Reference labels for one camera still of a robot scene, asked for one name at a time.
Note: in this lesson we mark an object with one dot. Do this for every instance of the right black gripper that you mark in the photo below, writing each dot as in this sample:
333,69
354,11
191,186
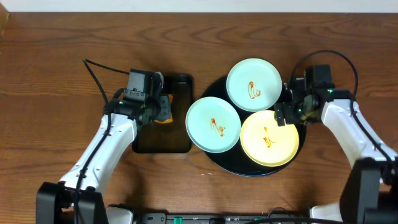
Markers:
280,112

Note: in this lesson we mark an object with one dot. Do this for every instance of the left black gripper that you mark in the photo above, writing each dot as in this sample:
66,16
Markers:
165,106

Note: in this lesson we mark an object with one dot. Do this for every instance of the orange green scrub sponge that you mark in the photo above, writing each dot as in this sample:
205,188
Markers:
165,114

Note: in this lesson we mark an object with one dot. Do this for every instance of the light blue plate top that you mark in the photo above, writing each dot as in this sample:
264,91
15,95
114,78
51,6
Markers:
254,85

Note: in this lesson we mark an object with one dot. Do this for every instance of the light blue plate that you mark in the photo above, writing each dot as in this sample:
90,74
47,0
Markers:
254,85
213,124

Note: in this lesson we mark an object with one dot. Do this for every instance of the yellow plate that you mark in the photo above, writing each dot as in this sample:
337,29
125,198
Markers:
267,143

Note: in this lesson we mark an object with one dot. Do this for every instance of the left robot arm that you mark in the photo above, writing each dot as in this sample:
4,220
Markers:
78,196

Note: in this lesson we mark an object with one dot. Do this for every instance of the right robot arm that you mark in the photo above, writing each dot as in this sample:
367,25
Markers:
370,194

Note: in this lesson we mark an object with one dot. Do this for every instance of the black rectangular tray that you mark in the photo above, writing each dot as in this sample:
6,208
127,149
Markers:
170,137

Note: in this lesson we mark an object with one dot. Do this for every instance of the black round tray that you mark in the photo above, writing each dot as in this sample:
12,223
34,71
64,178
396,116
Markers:
235,160

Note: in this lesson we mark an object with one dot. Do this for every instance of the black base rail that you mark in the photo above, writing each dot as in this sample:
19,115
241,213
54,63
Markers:
202,218

